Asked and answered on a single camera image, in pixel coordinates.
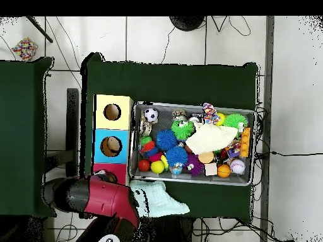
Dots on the cream waffle cloth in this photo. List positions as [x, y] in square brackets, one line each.
[211, 139]

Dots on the multicoloured patterned cloth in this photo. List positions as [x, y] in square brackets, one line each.
[209, 112]

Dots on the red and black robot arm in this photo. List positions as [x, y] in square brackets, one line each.
[106, 199]

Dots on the wooden box with three holes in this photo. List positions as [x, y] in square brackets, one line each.
[122, 146]

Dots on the clear mesh bin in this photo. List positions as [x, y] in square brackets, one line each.
[192, 180]

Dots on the large blue spiky ball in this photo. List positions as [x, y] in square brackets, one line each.
[165, 140]

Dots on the small soccer ball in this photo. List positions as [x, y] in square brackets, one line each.
[150, 114]

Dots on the yellow-green ball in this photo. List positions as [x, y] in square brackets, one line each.
[157, 167]

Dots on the red ball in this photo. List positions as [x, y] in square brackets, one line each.
[144, 165]

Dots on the purple spiky ball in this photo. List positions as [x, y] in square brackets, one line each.
[193, 165]

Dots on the dark green tablecloth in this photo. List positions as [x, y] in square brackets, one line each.
[171, 80]
[22, 136]

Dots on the yellow tennis ball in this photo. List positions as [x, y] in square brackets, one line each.
[220, 118]

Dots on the mint green cloth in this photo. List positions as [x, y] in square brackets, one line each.
[161, 199]

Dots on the small orange basketball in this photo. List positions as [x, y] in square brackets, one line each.
[223, 171]

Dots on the white baseball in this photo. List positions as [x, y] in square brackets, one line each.
[237, 166]

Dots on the black chair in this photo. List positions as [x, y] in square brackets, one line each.
[72, 131]

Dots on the black round stand base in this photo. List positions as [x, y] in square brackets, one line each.
[186, 21]

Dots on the black rod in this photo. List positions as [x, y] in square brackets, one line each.
[39, 29]

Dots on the multicoloured patterned object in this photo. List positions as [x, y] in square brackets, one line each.
[24, 49]

